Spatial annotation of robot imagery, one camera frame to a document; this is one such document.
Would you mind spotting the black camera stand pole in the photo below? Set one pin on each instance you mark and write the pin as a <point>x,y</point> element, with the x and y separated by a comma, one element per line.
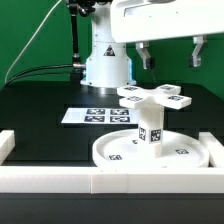
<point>76,33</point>

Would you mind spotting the white left fence block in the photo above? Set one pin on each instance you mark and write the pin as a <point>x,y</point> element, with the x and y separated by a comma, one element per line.
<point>7,143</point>

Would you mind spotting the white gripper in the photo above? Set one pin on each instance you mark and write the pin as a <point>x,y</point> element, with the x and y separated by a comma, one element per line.
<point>143,20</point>

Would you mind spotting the white front fence bar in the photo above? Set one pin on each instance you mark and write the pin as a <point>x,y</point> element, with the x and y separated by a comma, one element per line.
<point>18,179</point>

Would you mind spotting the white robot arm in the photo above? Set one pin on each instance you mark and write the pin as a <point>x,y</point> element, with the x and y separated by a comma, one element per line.
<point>108,66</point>

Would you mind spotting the white cross table base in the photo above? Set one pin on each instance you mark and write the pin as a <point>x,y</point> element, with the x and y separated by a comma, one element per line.
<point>166,95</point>

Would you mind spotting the white fence block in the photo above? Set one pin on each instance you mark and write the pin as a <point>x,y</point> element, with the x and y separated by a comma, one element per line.
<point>7,143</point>
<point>215,148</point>

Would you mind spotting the white marker sheet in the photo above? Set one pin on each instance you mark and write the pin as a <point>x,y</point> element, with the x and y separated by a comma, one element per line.
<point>100,116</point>

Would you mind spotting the white round table top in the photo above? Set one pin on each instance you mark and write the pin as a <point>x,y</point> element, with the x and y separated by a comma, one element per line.
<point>122,150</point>

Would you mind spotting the white right fence block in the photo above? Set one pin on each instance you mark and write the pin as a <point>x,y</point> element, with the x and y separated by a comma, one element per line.
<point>215,148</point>

